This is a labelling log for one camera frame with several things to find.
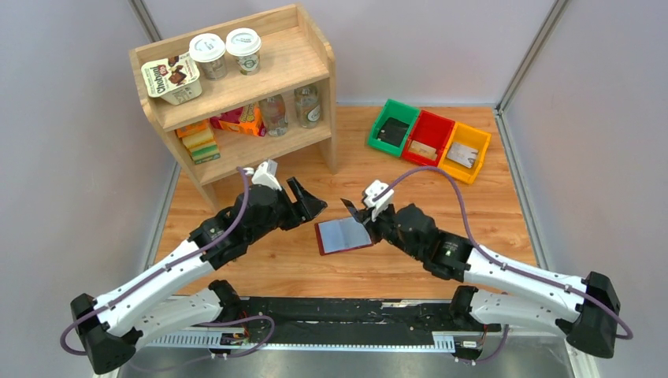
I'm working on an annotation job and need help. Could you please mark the right glass bottle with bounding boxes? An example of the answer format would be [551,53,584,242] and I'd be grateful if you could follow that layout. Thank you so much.
[294,83,321,128]

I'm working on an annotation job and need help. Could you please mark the red plastic bin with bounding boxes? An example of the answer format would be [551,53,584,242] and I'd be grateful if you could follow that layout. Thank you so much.
[400,110,455,166]

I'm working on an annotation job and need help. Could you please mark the black card in green bin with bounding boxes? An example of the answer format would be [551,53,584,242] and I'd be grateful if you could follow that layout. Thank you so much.
[377,117,409,147]

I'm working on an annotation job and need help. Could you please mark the purple cable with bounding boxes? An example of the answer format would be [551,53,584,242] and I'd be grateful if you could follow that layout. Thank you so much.
[373,166,634,365]
[59,166,276,361]

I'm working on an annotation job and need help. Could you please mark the stacked yellow green sponges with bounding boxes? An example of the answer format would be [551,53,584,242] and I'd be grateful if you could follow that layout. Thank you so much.
[176,120,221,165]

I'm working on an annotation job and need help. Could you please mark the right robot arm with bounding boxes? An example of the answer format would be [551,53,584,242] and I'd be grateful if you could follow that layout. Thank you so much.
[348,204,621,358]

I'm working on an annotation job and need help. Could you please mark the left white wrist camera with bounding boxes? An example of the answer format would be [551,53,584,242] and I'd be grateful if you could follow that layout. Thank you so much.
[243,159,282,191]

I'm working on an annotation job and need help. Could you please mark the glass bottle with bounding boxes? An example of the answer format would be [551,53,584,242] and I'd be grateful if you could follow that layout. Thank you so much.
[258,94,288,136]
[294,83,321,128]

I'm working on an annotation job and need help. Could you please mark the green plastic bin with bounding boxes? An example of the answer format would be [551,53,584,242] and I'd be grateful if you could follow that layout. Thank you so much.
[367,98,420,157]

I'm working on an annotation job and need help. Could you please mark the Chobani yogurt cup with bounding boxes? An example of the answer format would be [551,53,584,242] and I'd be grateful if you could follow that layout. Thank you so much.
[140,53,203,106]

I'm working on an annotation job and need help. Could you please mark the white-lidded coffee cup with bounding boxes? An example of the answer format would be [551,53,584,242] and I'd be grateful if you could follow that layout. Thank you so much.
[188,33,227,81]
[225,28,262,76]

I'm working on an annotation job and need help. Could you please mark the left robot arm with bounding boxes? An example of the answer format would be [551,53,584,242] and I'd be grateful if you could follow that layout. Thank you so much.
[70,177,327,374]

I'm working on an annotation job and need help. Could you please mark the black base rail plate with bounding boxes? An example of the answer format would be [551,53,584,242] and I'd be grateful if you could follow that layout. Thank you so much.
[213,297,508,360]

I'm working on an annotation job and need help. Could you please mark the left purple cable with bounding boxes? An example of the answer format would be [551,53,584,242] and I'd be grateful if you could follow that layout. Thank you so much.
[59,166,276,361]

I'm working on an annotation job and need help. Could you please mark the tan card in red bin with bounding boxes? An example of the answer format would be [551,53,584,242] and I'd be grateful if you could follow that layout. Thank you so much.
[408,140,437,161]

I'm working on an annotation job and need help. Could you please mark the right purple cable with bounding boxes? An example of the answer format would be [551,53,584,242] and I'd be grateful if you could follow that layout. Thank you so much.
[373,166,634,365]

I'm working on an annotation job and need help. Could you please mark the yellow plastic bin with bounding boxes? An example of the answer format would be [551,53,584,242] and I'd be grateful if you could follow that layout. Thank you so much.
[437,122,492,184]

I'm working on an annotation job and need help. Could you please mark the silver card in yellow bin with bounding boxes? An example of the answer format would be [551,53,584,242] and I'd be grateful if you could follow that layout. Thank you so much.
[446,142,479,169]

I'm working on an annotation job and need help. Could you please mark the orange pink snack box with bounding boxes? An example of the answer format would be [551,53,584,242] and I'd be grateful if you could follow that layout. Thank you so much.
[209,102,266,137]

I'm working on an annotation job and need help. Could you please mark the left white-lidded coffee cup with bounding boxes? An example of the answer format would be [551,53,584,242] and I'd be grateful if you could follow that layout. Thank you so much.
[188,33,227,81]

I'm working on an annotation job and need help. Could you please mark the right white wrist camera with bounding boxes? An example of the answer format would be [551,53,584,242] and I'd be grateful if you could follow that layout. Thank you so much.
[362,180,395,221]

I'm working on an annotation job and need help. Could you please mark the wooden two-tier shelf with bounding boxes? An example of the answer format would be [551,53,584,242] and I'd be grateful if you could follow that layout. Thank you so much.
[129,3,337,213]

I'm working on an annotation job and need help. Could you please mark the red leather card holder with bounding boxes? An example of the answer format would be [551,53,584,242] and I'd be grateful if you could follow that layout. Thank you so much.
[314,217,373,256]

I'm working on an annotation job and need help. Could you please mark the left glass bottle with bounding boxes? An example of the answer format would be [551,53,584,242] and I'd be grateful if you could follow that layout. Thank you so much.
[258,94,288,136]

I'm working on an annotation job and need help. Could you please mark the right white-lidded coffee cup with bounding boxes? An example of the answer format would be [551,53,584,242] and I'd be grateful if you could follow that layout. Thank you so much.
[225,28,262,76]

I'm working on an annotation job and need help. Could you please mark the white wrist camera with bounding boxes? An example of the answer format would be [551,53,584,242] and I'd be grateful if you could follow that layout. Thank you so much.
[243,159,282,191]
[362,180,395,221]

